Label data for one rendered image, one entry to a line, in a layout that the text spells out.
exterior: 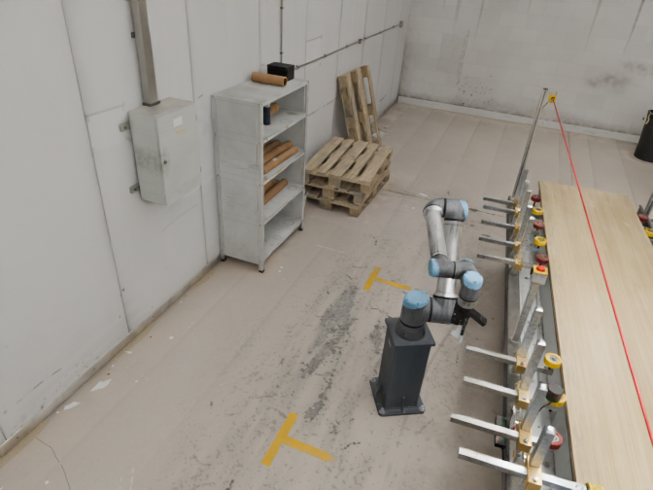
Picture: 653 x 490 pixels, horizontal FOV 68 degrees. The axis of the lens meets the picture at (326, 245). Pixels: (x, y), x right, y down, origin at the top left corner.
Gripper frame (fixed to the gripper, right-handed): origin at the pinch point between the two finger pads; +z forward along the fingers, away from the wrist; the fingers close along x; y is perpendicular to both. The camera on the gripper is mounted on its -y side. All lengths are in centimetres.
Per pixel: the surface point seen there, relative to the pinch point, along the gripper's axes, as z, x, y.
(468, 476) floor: 94, 8, -25
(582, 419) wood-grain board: 4, 26, -58
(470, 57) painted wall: -4, -753, 105
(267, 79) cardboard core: -66, -167, 203
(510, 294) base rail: 24, -85, -24
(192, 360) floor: 94, 2, 173
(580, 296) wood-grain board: 4, -73, -60
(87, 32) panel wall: -117, -8, 225
